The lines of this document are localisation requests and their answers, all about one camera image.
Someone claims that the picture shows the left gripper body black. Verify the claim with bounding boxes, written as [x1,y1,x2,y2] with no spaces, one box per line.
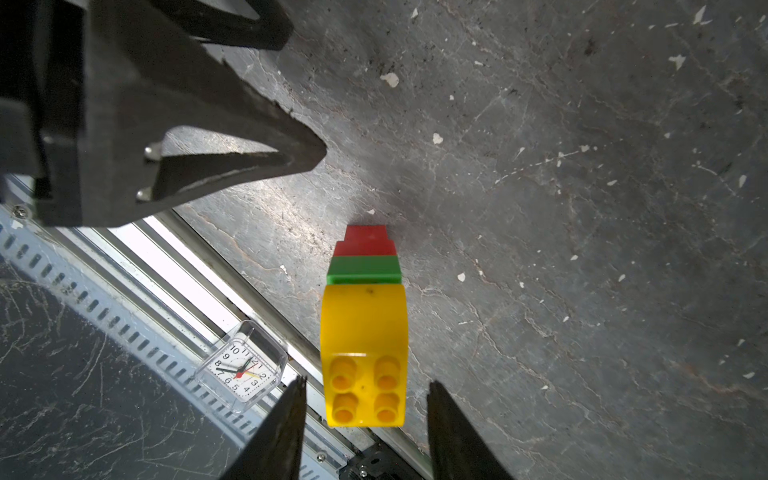
[0,0,175,228]

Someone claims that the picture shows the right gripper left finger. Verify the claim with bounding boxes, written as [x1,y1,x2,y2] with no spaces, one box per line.
[221,376,307,480]

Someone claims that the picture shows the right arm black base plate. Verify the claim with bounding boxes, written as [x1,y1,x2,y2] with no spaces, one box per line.
[338,443,423,480]

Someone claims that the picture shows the long red lego brick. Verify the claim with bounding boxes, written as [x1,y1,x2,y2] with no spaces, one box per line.
[333,239,397,257]

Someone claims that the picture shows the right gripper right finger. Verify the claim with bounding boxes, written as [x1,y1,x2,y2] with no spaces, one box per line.
[427,381,513,480]

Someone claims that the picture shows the small white desk clock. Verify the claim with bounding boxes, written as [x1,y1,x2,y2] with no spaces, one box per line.
[194,320,288,413]

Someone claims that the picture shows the green lego brick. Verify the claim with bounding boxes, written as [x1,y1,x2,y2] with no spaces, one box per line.
[326,255,402,285]

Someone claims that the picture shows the yellow sloped lego brick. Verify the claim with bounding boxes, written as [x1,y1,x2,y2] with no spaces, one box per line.
[320,284,409,428]

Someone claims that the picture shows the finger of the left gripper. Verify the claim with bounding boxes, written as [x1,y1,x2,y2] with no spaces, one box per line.
[150,0,294,51]
[134,35,327,204]

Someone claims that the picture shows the small red lego brick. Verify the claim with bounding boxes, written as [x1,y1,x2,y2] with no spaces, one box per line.
[344,225,389,242]

